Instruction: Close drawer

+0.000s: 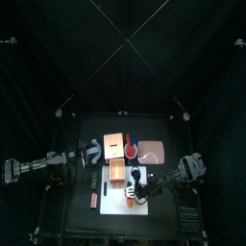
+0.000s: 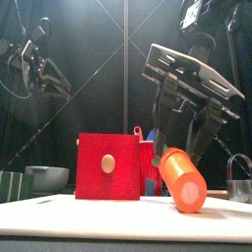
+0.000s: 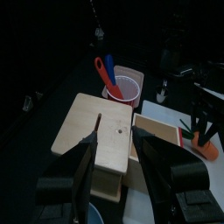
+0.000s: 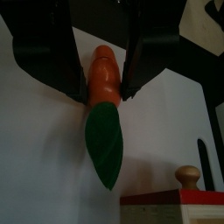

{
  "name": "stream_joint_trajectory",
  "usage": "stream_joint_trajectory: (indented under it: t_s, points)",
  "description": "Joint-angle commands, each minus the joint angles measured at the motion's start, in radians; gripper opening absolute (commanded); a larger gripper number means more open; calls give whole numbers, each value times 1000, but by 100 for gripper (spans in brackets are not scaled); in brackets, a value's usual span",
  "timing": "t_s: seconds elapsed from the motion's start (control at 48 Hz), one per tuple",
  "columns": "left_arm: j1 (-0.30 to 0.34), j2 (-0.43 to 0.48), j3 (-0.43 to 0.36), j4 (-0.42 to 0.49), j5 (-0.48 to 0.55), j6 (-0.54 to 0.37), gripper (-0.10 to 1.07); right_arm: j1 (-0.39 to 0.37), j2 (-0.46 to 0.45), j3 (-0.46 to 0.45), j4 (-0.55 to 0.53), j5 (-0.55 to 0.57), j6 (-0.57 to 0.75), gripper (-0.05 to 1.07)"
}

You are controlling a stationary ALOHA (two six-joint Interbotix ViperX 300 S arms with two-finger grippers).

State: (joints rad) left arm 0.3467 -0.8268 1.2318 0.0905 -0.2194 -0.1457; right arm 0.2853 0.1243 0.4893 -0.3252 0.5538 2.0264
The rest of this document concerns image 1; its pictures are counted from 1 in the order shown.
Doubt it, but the orange toy carrot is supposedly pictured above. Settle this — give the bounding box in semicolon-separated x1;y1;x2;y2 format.
126;181;135;208

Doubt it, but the wooden drawer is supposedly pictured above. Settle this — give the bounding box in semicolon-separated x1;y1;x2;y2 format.
109;158;126;185

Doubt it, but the white cutting board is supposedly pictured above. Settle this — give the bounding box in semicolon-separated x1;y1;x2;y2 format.
99;165;149;216

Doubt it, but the pink red block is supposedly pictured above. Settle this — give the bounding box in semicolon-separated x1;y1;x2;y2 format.
90;192;98;209

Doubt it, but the red toy utensil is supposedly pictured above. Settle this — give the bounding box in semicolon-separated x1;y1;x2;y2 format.
125;134;133;152

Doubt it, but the pink square plate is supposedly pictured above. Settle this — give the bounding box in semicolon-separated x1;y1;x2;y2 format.
136;140;165;165

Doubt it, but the white text label sticker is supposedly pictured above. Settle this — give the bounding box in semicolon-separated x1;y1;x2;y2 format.
179;206;201;234

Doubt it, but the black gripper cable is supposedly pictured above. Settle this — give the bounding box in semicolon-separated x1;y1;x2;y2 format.
130;165;150;206

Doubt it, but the thin white cord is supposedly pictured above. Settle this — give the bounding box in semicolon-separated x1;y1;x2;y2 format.
60;0;170;110
88;0;187;113

